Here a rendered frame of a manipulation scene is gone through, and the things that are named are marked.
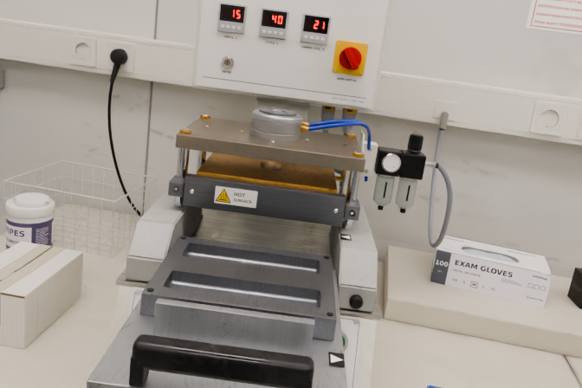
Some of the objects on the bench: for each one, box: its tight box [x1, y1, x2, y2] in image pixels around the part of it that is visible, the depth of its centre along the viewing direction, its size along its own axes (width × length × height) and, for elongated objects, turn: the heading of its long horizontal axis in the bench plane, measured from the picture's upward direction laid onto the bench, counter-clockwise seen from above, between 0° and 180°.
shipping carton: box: [0, 242, 83, 349], centre depth 92 cm, size 19×13×9 cm
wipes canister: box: [5, 192, 55, 249], centre depth 108 cm, size 9×9×15 cm
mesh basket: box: [3, 160, 158, 257], centre depth 130 cm, size 22×26×13 cm
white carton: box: [430, 233, 551, 308], centre depth 119 cm, size 12×23×7 cm, turn 46°
